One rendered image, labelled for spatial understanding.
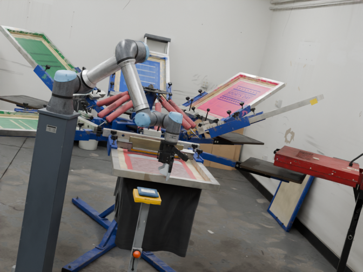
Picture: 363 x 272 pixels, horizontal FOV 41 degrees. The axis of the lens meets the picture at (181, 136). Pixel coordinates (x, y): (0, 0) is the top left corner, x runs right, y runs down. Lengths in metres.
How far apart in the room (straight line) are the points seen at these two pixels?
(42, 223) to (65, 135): 0.53
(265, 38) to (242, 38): 0.35
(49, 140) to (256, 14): 5.24
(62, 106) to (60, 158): 0.29
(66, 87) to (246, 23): 5.05
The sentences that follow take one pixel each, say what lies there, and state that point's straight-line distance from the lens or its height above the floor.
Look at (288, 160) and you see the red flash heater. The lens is 3.49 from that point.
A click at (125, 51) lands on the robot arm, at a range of 2.56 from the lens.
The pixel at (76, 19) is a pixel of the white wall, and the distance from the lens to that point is 7.21.
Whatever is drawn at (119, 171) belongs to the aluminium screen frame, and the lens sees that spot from 2.58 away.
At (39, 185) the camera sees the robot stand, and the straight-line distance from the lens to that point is 2.89.
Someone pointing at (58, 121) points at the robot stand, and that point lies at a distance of 2.78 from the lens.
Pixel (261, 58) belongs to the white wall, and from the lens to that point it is 7.62.
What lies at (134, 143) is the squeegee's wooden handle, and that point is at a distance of 3.16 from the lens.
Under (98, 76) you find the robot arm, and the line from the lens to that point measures 2.82.
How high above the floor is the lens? 1.70
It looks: 10 degrees down
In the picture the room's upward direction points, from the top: 12 degrees clockwise
